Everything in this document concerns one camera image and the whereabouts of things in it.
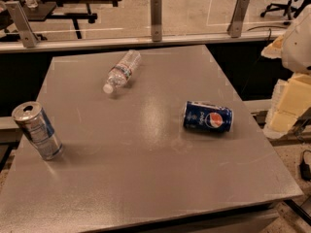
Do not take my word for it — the blue pepsi can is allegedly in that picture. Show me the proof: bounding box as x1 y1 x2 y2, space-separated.
183 101 233 133

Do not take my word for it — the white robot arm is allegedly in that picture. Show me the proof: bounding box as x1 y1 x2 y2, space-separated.
281 5 311 74

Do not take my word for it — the silver blue energy drink can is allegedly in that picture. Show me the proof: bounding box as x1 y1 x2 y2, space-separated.
12 101 62 160

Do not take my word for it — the clear plastic water bottle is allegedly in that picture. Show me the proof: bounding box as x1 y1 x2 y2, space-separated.
103 50 142 94

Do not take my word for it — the dark background table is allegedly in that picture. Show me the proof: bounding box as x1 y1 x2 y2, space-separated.
22 0 122 39

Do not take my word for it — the glass barrier panel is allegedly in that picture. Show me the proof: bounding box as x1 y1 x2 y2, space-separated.
18 0 311 41

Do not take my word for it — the black power adapter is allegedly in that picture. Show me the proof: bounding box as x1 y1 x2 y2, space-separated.
299 150 311 182

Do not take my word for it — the middle metal barrier bracket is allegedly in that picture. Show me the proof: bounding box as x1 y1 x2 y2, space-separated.
151 0 162 42

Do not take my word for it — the metal barrier bracket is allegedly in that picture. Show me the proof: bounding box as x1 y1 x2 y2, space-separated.
5 1 39 48
151 0 162 42
226 0 250 38

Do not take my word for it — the right metal barrier bracket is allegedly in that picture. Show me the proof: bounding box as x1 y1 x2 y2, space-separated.
226 0 250 38

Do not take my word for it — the left metal barrier bracket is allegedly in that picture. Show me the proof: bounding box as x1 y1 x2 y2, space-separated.
5 1 39 48

